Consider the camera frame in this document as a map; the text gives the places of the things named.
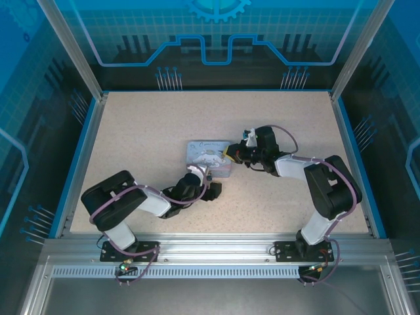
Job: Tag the aluminium left frame post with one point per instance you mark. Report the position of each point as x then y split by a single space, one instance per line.
75 59

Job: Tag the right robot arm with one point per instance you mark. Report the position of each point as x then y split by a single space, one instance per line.
331 193

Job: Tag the aluminium mounting rail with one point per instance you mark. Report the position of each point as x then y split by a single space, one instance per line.
213 246

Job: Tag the aluminium right frame post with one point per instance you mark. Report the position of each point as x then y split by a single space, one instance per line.
357 55

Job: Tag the base connector with led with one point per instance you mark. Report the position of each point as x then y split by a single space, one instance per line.
125 267
316 269

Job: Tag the aluminium frame post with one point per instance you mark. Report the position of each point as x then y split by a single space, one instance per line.
75 59
357 55

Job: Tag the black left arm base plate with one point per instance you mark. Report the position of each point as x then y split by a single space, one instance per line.
147 246

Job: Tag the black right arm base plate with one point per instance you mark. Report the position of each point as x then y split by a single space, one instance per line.
283 249

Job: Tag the right base connector with LED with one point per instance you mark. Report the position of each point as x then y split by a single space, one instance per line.
316 269

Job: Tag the light blue cartoon tin box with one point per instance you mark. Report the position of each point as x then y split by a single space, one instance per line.
205 155

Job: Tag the grey metal bottom panel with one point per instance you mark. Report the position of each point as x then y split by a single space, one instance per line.
213 298

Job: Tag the aluminium left side rail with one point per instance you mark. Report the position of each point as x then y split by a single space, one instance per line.
87 157

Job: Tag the aluminium right side rail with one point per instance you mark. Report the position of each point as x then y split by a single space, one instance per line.
353 170

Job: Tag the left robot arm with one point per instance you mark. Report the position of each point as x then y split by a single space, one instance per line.
111 200

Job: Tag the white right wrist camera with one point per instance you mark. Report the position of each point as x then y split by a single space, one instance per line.
252 139

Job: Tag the left base connector with LED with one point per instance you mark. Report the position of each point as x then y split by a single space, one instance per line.
125 267

